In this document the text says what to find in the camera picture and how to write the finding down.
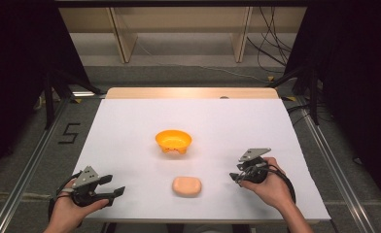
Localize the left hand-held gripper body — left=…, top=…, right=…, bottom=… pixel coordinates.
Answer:
left=71, top=165, right=103, bottom=208

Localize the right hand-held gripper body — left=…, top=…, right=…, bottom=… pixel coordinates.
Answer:
left=236, top=148, right=272, bottom=184

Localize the person's right hand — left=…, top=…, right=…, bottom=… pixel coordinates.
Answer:
left=239, top=156, right=294, bottom=212

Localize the person's left hand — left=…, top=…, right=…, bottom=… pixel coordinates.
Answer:
left=50, top=179, right=110, bottom=231

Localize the peach-coloured bread roll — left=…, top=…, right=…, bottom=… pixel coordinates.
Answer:
left=171, top=176, right=202, bottom=198

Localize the white table sheet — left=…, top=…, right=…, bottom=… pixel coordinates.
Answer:
left=71, top=98, right=332, bottom=223

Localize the orange plastic bowl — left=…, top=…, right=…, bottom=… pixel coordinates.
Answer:
left=155, top=129, right=193, bottom=155

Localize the black stand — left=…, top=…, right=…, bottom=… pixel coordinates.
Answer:
left=265, top=63, right=323, bottom=126
left=42, top=68, right=106, bottom=131

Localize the light wooden table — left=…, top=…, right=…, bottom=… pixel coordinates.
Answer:
left=104, top=86, right=280, bottom=100

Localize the wooden shelf upright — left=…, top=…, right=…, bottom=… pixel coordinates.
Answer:
left=107, top=7, right=139, bottom=65
left=228, top=7, right=255, bottom=64

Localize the black curtain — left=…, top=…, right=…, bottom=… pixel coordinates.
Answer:
left=283, top=0, right=381, bottom=213
left=0, top=0, right=93, bottom=183

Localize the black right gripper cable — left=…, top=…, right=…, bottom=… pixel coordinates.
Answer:
left=260, top=163, right=297, bottom=205

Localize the aluminium floor rail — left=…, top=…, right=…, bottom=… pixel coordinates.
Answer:
left=294, top=96, right=378, bottom=233
left=0, top=96, right=72, bottom=233

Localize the bundle of black floor cables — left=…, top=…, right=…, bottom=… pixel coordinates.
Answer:
left=246, top=6, right=294, bottom=75

